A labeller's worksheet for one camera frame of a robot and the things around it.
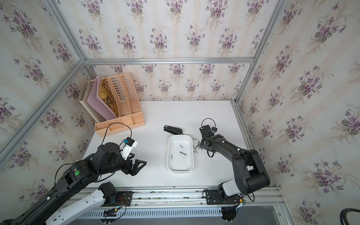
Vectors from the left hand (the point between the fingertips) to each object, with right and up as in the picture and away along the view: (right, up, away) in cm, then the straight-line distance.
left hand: (142, 161), depth 67 cm
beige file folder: (-37, +25, +19) cm, 49 cm away
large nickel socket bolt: (+20, -3, +24) cm, 31 cm away
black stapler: (+13, +12, +31) cm, 36 cm away
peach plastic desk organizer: (-17, +21, +32) cm, 42 cm away
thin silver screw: (+13, -5, +21) cm, 26 cm away
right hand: (+37, +2, +25) cm, 45 cm away
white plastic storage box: (+19, -3, +24) cm, 30 cm away
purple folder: (-34, +31, +18) cm, 50 cm away
